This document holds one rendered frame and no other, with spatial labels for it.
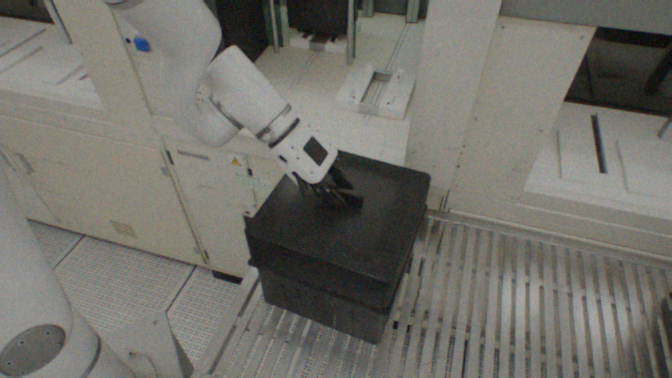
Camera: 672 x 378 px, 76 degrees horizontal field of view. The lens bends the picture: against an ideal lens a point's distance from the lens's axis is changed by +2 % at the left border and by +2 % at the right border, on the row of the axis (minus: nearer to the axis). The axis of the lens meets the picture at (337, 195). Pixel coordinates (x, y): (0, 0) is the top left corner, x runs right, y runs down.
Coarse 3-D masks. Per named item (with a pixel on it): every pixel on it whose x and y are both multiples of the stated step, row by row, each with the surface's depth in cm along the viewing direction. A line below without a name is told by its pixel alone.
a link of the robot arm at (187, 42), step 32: (128, 0) 48; (160, 0) 49; (192, 0) 53; (160, 32) 53; (192, 32) 55; (160, 64) 62; (192, 64) 58; (192, 96) 62; (192, 128) 66; (224, 128) 71
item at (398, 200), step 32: (352, 160) 91; (288, 192) 84; (352, 192) 80; (384, 192) 84; (416, 192) 84; (256, 224) 79; (288, 224) 78; (320, 224) 78; (352, 224) 78; (384, 224) 78; (416, 224) 84; (256, 256) 81; (288, 256) 77; (320, 256) 74; (352, 256) 74; (384, 256) 74; (320, 288) 80; (352, 288) 75; (384, 288) 71
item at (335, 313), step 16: (272, 288) 89; (288, 288) 86; (304, 288) 84; (272, 304) 95; (288, 304) 92; (304, 304) 89; (320, 304) 86; (336, 304) 83; (352, 304) 81; (320, 320) 91; (336, 320) 88; (352, 320) 85; (368, 320) 82; (384, 320) 85; (368, 336) 87
